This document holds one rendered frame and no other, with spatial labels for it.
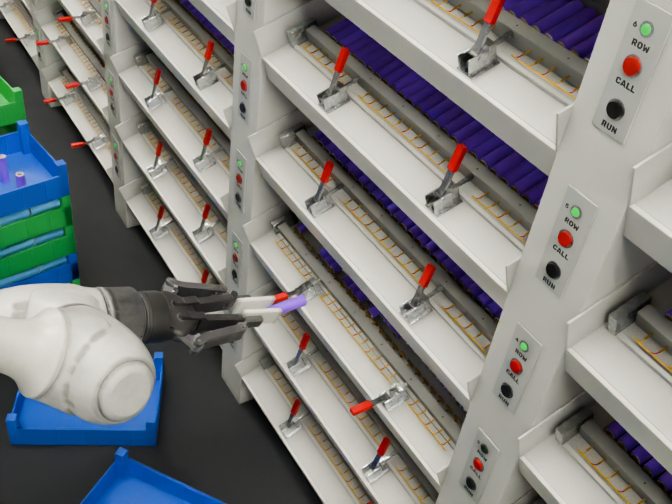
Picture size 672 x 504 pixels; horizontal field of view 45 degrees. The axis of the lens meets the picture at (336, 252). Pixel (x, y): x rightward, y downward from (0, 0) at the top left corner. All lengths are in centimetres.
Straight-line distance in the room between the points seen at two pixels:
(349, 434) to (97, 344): 69
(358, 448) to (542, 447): 50
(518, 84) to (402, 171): 24
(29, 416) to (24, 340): 100
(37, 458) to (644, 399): 130
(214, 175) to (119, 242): 66
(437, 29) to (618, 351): 42
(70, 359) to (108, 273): 131
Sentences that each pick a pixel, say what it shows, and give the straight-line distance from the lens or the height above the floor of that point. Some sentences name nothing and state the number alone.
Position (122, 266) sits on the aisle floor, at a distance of 223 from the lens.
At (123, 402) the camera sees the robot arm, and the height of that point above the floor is 77.
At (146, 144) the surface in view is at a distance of 214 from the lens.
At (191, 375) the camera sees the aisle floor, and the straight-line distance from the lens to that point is 195.
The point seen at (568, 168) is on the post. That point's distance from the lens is 83.
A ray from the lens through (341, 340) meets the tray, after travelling 138.
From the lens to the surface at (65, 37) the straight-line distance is 262.
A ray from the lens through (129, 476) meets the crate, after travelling 179.
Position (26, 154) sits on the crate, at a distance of 195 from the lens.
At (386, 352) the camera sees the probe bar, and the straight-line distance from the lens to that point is 132.
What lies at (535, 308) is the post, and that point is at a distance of 92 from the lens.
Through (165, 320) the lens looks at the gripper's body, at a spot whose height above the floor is 66.
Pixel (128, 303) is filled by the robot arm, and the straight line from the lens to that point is 112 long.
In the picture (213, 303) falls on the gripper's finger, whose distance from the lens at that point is 123.
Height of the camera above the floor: 148
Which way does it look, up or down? 40 degrees down
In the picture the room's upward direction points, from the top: 9 degrees clockwise
